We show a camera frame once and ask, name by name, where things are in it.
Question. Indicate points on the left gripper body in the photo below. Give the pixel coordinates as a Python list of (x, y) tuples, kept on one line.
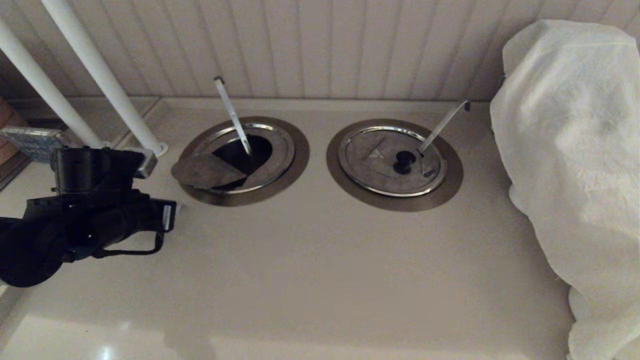
[(125, 220)]

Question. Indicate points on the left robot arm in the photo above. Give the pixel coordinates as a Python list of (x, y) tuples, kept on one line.
[(27, 255)]

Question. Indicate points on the stainless hinged well lid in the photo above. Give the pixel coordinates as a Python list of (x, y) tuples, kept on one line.
[(205, 172)]

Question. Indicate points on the stainless lid with black knob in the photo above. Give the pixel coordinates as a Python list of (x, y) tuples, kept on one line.
[(370, 167)]

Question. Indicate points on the silver patterned tray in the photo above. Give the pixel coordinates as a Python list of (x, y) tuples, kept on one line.
[(30, 140)]

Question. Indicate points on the white support pole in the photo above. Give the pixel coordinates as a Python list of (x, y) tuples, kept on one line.
[(45, 87), (105, 75)]

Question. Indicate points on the brown wooden board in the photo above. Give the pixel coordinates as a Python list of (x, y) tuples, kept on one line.
[(7, 117)]

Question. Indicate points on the left round steel pot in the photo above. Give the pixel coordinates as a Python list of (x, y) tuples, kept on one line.
[(295, 170)]

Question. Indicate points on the white cloth cover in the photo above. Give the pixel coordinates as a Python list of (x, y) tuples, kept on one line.
[(570, 150)]

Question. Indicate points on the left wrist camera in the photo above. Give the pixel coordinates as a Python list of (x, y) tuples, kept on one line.
[(90, 167)]

